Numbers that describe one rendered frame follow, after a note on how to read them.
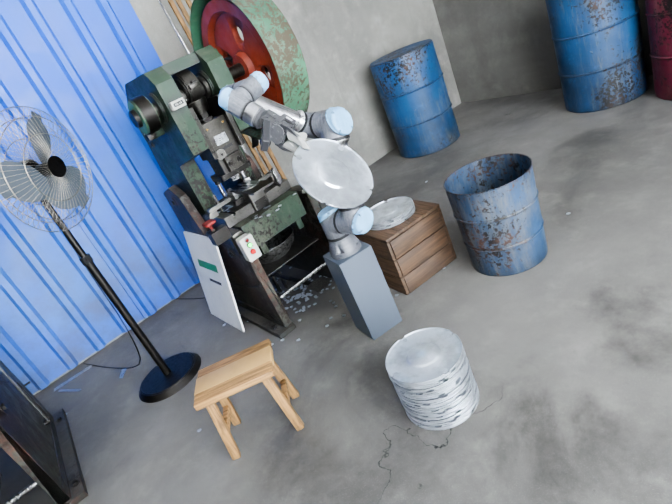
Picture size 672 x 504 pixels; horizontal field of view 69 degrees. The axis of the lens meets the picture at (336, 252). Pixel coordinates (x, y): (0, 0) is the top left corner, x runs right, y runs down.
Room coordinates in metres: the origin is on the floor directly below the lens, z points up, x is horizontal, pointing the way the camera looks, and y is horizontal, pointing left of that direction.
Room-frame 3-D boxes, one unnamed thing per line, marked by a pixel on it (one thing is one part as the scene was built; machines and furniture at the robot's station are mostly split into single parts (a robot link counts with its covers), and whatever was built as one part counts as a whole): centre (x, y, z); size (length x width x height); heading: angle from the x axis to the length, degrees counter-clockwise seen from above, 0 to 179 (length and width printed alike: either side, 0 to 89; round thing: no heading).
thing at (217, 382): (1.72, 0.59, 0.16); 0.34 x 0.24 x 0.34; 90
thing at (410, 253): (2.46, -0.35, 0.18); 0.40 x 0.38 x 0.35; 22
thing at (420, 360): (1.43, -0.13, 0.24); 0.29 x 0.29 x 0.01
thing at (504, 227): (2.15, -0.82, 0.24); 0.42 x 0.42 x 0.48
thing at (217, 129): (2.73, 0.33, 1.04); 0.17 x 0.15 x 0.30; 29
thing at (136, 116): (2.76, 0.35, 1.33); 0.67 x 0.18 x 0.18; 119
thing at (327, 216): (2.07, -0.05, 0.62); 0.13 x 0.12 x 0.14; 38
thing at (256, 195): (2.61, 0.26, 0.72); 0.25 x 0.14 x 0.14; 29
